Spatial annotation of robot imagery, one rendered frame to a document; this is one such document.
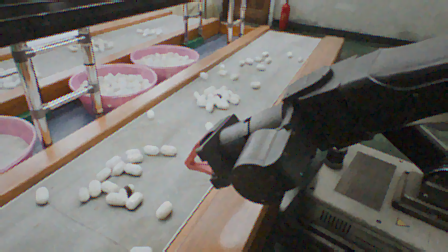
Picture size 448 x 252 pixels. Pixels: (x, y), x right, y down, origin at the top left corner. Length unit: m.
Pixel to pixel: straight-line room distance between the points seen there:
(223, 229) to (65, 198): 0.30
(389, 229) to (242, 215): 0.60
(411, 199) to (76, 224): 0.92
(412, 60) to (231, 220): 0.36
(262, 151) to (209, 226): 0.24
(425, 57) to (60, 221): 0.55
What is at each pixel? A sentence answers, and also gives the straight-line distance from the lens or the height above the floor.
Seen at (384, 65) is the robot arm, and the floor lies 1.08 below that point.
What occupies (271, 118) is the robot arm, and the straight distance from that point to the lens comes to 0.35.
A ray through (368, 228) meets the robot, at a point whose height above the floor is 0.45.
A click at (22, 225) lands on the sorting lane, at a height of 0.74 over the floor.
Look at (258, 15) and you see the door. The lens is 5.54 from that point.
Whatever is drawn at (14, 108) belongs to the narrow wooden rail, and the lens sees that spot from 1.00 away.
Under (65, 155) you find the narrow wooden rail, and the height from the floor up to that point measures 0.76.
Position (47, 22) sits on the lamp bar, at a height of 1.06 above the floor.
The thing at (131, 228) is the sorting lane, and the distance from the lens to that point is 0.55.
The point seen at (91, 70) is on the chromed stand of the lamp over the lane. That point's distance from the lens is 0.77.
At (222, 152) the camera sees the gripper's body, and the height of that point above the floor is 0.92.
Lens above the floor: 1.15
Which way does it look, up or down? 31 degrees down
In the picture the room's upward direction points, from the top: 4 degrees clockwise
